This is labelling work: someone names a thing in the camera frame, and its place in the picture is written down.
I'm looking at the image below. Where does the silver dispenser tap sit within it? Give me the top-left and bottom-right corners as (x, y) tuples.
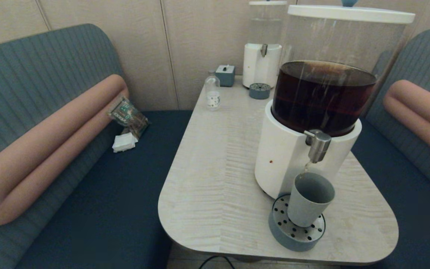
(305, 129), (332, 164)

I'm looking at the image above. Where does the grey plastic cup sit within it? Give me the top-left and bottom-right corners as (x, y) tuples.
(287, 172), (336, 228)

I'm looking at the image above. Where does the clear plastic bottle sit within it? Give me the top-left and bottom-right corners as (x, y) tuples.
(205, 70), (221, 111)

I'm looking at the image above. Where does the blue-grey tissue box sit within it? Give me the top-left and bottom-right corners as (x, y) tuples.
(215, 64), (235, 87)

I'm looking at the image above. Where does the small blue-grey drip tray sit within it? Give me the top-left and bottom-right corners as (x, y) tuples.
(249, 82), (272, 99)

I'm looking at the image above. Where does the large white tea dispenser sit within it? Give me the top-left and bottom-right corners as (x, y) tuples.
(254, 0), (416, 201)

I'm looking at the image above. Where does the small white water dispenser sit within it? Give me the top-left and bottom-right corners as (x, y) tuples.
(243, 0), (288, 89)

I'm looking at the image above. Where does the transparent snack packet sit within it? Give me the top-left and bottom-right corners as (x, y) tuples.
(107, 96), (149, 138)

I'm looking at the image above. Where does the white folded napkin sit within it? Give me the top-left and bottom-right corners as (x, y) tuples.
(112, 132), (138, 153)

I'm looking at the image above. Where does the large blue-grey drip tray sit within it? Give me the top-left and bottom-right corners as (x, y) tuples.
(268, 193), (326, 251)

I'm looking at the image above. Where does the pink bolster cushion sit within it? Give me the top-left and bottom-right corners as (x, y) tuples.
(0, 74), (129, 226)
(383, 79), (430, 166)

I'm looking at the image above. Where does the teal upholstered bench sofa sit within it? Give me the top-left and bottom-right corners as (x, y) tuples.
(0, 23), (194, 269)
(349, 28), (430, 269)

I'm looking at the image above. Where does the black floor cable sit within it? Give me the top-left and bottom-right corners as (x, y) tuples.
(199, 256), (235, 269)

